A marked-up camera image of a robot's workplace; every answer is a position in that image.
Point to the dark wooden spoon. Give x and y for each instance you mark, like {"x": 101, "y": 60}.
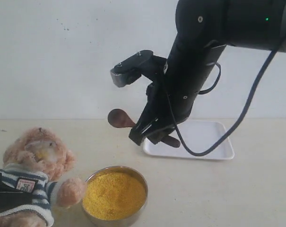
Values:
{"x": 118, "y": 118}

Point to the plush teddy bear striped sweater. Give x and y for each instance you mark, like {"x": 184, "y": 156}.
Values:
{"x": 34, "y": 163}

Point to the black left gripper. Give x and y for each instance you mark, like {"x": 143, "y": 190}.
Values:
{"x": 11, "y": 198}

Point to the yellow millet grain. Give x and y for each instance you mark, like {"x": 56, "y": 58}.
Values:
{"x": 114, "y": 196}

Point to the white plastic tray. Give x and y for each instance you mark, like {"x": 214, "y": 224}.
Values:
{"x": 198, "y": 136}

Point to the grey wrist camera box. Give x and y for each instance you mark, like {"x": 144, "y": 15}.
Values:
{"x": 126, "y": 71}

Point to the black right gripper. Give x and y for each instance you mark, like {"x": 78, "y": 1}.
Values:
{"x": 169, "y": 101}

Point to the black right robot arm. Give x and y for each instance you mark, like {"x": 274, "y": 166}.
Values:
{"x": 204, "y": 29}

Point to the steel bowl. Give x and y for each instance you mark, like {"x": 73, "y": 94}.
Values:
{"x": 127, "y": 222}

